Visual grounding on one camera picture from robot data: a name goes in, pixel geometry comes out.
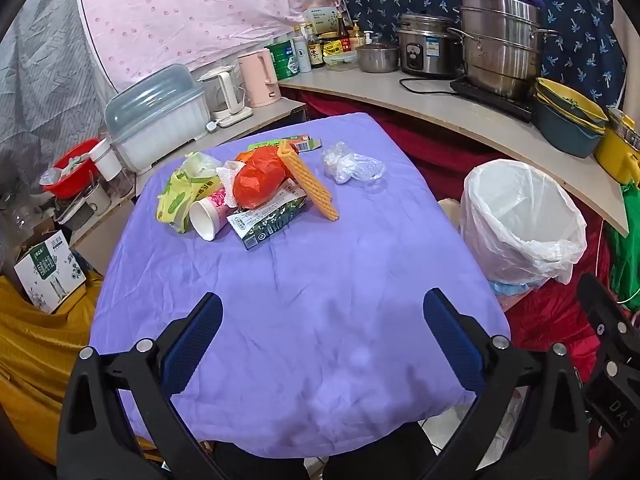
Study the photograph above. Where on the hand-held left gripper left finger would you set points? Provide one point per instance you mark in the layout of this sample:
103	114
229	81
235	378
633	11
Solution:
192	340

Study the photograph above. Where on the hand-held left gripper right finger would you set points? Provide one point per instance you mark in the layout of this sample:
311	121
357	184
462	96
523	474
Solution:
452	340

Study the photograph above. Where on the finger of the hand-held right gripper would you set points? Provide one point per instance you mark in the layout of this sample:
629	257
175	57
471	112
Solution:
597	305

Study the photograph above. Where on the bin with white plastic liner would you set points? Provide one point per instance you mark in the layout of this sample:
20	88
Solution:
520	220

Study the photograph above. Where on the green yellow wet wipe packet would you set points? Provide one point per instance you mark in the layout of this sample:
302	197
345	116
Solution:
175	200

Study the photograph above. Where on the green milk carton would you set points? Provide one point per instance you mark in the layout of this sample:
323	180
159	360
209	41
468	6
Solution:
270	220

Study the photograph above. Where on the white tissue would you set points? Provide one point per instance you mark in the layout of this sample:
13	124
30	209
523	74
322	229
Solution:
229	177

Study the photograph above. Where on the orange plastic bag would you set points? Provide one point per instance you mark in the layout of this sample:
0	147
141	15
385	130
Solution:
260	180

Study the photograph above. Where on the translucent white plastic bag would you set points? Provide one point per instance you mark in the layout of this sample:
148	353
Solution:
200	164

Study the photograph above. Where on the yellow foam fruit net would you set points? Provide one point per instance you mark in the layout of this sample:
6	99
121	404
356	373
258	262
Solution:
312	190

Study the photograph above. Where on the clear plastic bag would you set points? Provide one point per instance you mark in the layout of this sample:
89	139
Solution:
350	165

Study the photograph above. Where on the green plastic bag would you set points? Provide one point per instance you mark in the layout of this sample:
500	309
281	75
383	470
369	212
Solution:
625	250

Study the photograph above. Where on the purple table cloth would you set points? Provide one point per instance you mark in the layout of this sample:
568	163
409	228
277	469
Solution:
300	285

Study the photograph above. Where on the yellow electric pot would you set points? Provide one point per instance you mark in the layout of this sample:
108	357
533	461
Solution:
615	160

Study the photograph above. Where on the yellow cloth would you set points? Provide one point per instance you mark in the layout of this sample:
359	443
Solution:
35	350

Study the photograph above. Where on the white green cardboard box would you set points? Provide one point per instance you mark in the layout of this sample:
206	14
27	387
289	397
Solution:
47	270

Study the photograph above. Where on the teal basin yellow rim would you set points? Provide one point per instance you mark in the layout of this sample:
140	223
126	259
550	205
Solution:
565	137
570	97
592	124

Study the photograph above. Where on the red cloth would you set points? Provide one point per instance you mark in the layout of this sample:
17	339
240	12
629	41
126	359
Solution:
430	155

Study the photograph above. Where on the white plastic jar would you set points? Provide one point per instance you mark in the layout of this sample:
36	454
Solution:
106	160

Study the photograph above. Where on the clear lidded plastic container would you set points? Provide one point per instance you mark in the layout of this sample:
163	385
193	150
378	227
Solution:
160	135

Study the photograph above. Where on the white power adapter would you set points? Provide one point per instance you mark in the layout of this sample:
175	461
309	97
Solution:
213	126

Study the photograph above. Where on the red plastic basin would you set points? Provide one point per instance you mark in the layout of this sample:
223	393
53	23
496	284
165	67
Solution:
75	157

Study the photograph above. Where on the curved beige counter board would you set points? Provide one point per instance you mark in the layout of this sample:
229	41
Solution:
450	110

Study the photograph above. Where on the black induction cooker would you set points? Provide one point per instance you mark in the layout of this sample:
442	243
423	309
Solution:
490	100

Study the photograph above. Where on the low grey side table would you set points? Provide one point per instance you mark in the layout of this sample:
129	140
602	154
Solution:
260	117

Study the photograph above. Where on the large steel steamer pot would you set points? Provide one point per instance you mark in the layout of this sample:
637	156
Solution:
500	55

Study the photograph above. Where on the pink electric kettle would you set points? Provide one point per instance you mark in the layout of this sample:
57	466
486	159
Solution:
255	77

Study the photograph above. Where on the small steel pot with lid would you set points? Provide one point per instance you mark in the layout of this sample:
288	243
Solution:
377	59

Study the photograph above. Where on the green tin can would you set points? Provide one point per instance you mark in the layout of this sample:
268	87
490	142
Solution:
281	60

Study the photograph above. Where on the grey patterned cloth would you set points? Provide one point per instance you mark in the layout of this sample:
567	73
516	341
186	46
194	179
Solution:
45	85

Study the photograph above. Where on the steel rice cooker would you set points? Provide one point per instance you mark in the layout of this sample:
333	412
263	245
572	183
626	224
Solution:
430	45

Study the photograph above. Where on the glass container with lid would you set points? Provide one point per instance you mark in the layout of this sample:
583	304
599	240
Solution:
342	61

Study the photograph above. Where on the white bottle blue label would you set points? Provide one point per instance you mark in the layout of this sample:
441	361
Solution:
301	55

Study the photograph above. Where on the dark sauce bottle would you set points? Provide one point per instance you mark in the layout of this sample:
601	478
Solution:
316	52

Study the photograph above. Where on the amber oil bottle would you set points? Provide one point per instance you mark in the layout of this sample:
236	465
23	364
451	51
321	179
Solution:
357	35

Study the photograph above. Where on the soy sauce bottle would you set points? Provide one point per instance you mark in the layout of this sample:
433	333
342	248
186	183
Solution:
343	35

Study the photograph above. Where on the pink dotted curtain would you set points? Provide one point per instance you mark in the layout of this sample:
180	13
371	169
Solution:
175	15

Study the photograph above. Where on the pale green box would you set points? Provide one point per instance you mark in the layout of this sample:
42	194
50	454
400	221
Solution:
322	20

